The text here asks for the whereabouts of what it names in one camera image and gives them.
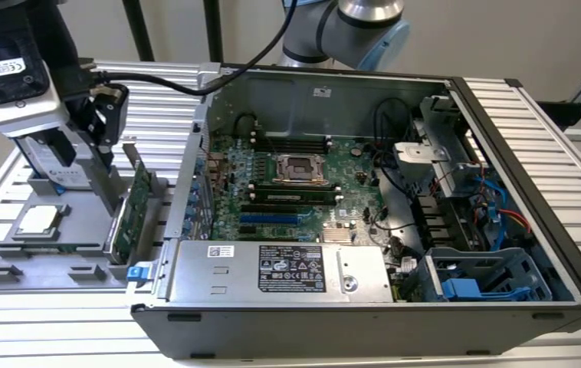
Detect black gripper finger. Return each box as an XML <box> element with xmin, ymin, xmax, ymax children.
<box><xmin>86</xmin><ymin>83</ymin><xmax>131</xmax><ymax>169</ymax></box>
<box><xmin>46</xmin><ymin>129</ymin><xmax>79</xmax><ymax>169</ymax></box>

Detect green black graphics card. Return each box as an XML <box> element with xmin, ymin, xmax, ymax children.
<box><xmin>104</xmin><ymin>142</ymin><xmax>152</xmax><ymax>266</ymax></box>

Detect hard disk in blue carrier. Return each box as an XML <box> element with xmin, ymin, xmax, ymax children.
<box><xmin>14</xmin><ymin>136</ymin><xmax>92</xmax><ymax>192</ymax></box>

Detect black metal stand pole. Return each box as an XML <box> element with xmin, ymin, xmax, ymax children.
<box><xmin>203</xmin><ymin>0</ymin><xmax>225</xmax><ymax>64</ymax></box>
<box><xmin>120</xmin><ymin>0</ymin><xmax>156</xmax><ymax>62</ymax></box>

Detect silver CPU chip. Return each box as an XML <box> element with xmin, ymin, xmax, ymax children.
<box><xmin>16</xmin><ymin>205</ymin><xmax>62</xmax><ymax>235</ymax></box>

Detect green RAM stick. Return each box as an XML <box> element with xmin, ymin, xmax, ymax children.
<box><xmin>11</xmin><ymin>241</ymin><xmax>106</xmax><ymax>256</ymax></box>

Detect grey plastic parts rack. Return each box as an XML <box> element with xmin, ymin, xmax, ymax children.
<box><xmin>0</xmin><ymin>143</ymin><xmax>174</xmax><ymax>292</ymax></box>

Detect metal CPU socket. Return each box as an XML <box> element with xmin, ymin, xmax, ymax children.
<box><xmin>273</xmin><ymin>153</ymin><xmax>330</xmax><ymax>184</ymax></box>

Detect long black expansion slot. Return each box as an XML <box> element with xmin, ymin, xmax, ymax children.
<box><xmin>242</xmin><ymin>204</ymin><xmax>302</xmax><ymax>215</ymax></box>

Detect black labelled RAM stick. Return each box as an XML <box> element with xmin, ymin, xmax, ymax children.
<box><xmin>249</xmin><ymin>191</ymin><xmax>341</xmax><ymax>204</ymax></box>

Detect blue expansion slot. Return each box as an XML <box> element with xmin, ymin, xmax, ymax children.
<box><xmin>238</xmin><ymin>215</ymin><xmax>303</xmax><ymax>226</ymax></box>

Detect silver power supply unit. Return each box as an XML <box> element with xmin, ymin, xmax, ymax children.
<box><xmin>164</xmin><ymin>239</ymin><xmax>394</xmax><ymax>304</ymax></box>

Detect green motherboard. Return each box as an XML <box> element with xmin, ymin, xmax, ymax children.
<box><xmin>195</xmin><ymin>133</ymin><xmax>389</xmax><ymax>246</ymax></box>

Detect silver finned heatsink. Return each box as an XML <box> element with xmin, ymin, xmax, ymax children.
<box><xmin>323</xmin><ymin>228</ymin><xmax>358</xmax><ymax>245</ymax></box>

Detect open black PC case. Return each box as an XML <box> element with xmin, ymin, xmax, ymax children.
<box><xmin>124</xmin><ymin>61</ymin><xmax>581</xmax><ymax>361</ymax></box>

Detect grey metal disk bay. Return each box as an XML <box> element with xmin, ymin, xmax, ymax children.
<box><xmin>402</xmin><ymin>247</ymin><xmax>557</xmax><ymax>304</ymax></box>

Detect blue plastic drive tray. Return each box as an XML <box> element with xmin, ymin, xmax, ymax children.
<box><xmin>444</xmin><ymin>278</ymin><xmax>532</xmax><ymax>304</ymax></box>

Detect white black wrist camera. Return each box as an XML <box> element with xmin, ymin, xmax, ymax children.
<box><xmin>0</xmin><ymin>36</ymin><xmax>70</xmax><ymax>138</ymax></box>

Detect thick black camera cable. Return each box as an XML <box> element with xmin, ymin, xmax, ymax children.
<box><xmin>90</xmin><ymin>0</ymin><xmax>302</xmax><ymax>97</ymax></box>

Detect silver metal drive bracket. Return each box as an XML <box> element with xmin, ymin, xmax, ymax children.
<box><xmin>391</xmin><ymin>95</ymin><xmax>492</xmax><ymax>199</ymax></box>

